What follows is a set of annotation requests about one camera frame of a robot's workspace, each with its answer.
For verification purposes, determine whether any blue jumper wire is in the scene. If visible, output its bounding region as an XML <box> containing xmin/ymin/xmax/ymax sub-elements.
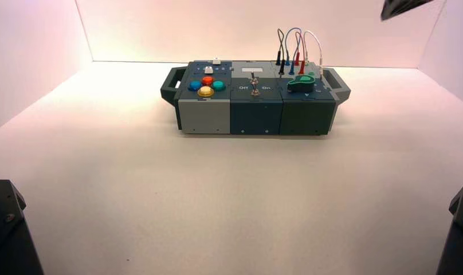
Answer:
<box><xmin>284</xmin><ymin>27</ymin><xmax>304</xmax><ymax>76</ymax></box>

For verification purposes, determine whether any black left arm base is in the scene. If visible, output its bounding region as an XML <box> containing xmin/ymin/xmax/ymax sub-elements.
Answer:
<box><xmin>0</xmin><ymin>179</ymin><xmax>45</xmax><ymax>275</ymax></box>

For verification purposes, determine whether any black jumper wire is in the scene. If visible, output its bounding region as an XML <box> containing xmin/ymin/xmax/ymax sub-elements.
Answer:
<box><xmin>276</xmin><ymin>28</ymin><xmax>287</xmax><ymax>75</ymax></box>

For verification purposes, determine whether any red jumper wire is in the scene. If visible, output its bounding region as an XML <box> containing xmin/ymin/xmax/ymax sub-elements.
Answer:
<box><xmin>294</xmin><ymin>31</ymin><xmax>307</xmax><ymax>75</ymax></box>

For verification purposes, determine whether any green rotary knob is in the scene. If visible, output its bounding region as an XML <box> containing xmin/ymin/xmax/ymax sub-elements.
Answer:
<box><xmin>287</xmin><ymin>74</ymin><xmax>316</xmax><ymax>94</ymax></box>

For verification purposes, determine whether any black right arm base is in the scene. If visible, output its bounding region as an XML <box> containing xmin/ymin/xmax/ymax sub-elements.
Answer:
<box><xmin>435</xmin><ymin>183</ymin><xmax>463</xmax><ymax>275</ymax></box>

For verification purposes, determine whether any dark modular control box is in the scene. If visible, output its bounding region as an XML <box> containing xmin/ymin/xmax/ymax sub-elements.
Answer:
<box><xmin>160</xmin><ymin>60</ymin><xmax>351</xmax><ymax>136</ymax></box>

